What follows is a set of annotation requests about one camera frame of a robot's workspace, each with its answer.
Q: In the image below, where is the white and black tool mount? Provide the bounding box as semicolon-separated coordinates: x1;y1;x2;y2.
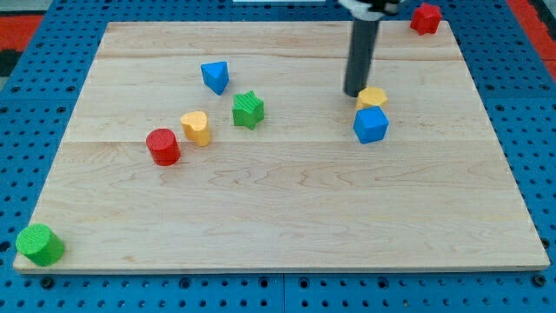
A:
338;0;407;21

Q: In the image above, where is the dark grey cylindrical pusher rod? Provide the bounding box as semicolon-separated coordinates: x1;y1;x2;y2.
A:
343;18;380;97

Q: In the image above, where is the blue cube block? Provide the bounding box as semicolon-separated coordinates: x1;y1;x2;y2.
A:
353;106;389;144

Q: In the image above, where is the yellow hexagon block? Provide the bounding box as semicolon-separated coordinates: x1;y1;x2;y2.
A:
355;87;388;110

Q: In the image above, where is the red star block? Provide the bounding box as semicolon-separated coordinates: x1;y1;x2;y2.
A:
410;3;442;36

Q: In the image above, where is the green star block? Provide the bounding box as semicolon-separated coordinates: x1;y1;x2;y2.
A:
232;90;264;130

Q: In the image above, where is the blue triangle block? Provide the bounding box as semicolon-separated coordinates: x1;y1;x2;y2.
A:
201;62;229;96

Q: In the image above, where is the light wooden board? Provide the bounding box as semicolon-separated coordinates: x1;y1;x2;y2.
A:
30;21;550;274

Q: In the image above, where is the yellow heart block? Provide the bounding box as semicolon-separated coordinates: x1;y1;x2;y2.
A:
180;111;211;147

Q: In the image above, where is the red cylinder block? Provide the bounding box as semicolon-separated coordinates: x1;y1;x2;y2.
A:
146;129;181;166

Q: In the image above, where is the green cylinder block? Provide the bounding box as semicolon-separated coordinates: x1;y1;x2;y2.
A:
16;223;65;267

